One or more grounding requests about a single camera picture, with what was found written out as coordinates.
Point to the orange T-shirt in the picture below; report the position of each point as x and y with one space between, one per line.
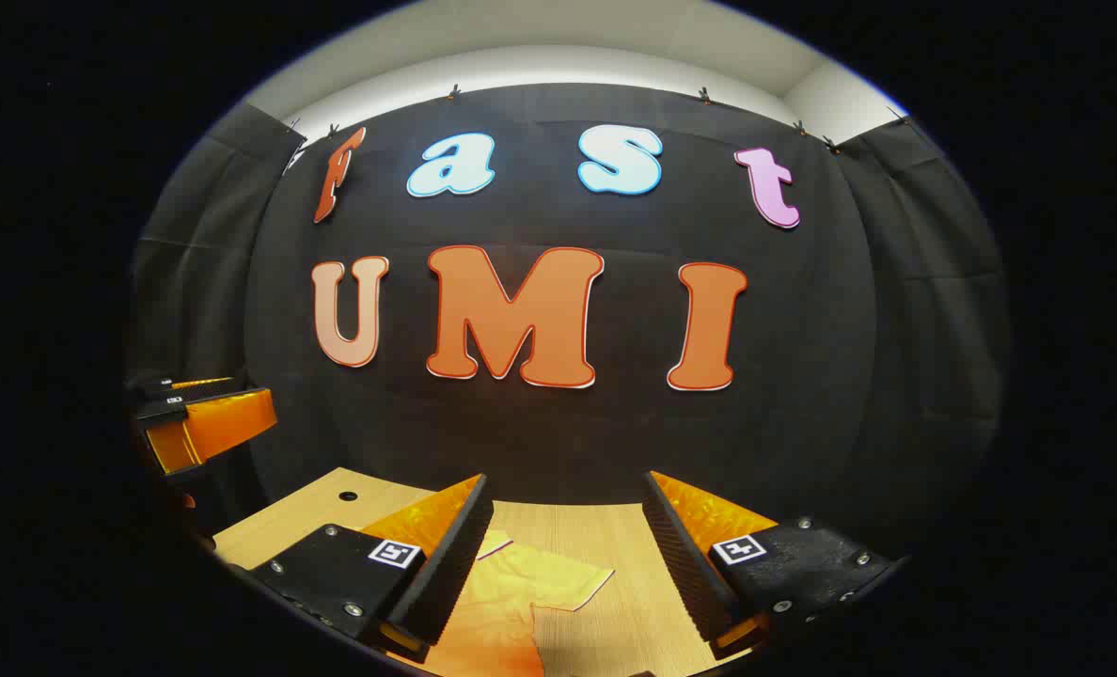
521 602

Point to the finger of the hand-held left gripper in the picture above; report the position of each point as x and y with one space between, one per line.
187 385
220 423

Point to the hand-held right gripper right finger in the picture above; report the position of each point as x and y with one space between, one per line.
681 564

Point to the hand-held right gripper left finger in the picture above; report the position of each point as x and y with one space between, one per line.
455 564

